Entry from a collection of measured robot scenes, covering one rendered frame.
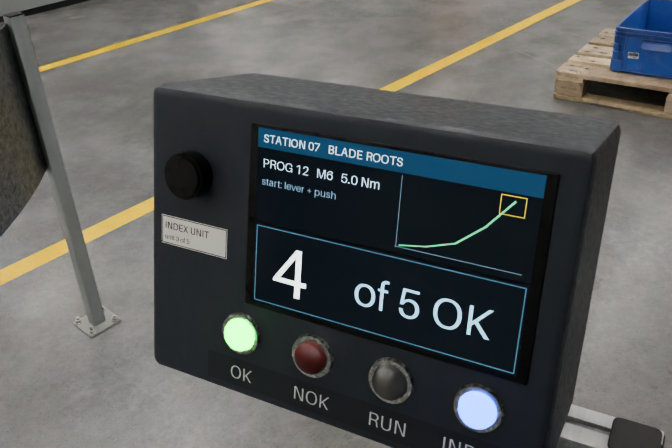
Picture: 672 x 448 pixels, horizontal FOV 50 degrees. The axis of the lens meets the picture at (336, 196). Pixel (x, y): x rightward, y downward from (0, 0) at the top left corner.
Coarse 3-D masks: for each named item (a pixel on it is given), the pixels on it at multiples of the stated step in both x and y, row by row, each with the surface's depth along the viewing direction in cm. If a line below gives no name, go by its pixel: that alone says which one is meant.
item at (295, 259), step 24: (264, 240) 42; (288, 240) 41; (312, 240) 40; (264, 264) 42; (288, 264) 42; (312, 264) 41; (264, 288) 43; (288, 288) 42; (312, 288) 41; (312, 312) 42
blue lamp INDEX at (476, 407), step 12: (468, 384) 38; (480, 384) 38; (456, 396) 38; (468, 396) 38; (480, 396) 37; (492, 396) 37; (456, 408) 38; (468, 408) 37; (480, 408) 37; (492, 408) 37; (468, 420) 38; (480, 420) 37; (492, 420) 37; (480, 432) 38
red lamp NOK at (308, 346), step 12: (300, 336) 42; (312, 336) 42; (300, 348) 42; (312, 348) 41; (324, 348) 41; (300, 360) 42; (312, 360) 41; (324, 360) 41; (312, 372) 42; (324, 372) 42
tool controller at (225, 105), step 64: (192, 128) 43; (256, 128) 41; (320, 128) 39; (384, 128) 37; (448, 128) 36; (512, 128) 37; (576, 128) 38; (192, 192) 42; (256, 192) 41; (320, 192) 40; (384, 192) 38; (448, 192) 36; (512, 192) 35; (576, 192) 33; (192, 256) 45; (384, 256) 39; (448, 256) 37; (512, 256) 35; (576, 256) 34; (192, 320) 46; (256, 320) 44; (320, 320) 41; (384, 320) 39; (448, 320) 38; (512, 320) 36; (576, 320) 39; (256, 384) 45; (320, 384) 43; (448, 384) 39; (512, 384) 37
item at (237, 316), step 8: (240, 312) 44; (232, 320) 44; (240, 320) 44; (248, 320) 44; (224, 328) 45; (232, 328) 44; (240, 328) 43; (248, 328) 44; (256, 328) 44; (224, 336) 45; (232, 336) 44; (240, 336) 43; (248, 336) 43; (256, 336) 44; (232, 344) 44; (240, 344) 44; (248, 344) 44; (256, 344) 44; (240, 352) 44; (248, 352) 44
